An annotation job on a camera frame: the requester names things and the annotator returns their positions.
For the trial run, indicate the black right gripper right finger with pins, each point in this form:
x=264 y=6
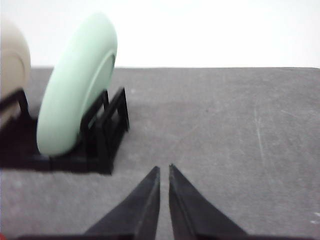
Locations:
x=195 y=216

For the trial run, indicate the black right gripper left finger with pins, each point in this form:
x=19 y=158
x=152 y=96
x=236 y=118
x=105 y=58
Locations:
x=135 y=217

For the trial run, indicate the white cream plate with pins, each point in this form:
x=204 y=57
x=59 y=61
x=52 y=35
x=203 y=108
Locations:
x=15 y=65

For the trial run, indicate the mint green plate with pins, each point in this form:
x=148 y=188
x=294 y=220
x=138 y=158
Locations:
x=80 y=75

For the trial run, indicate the black plastic dish rack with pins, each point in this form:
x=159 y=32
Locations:
x=100 y=136

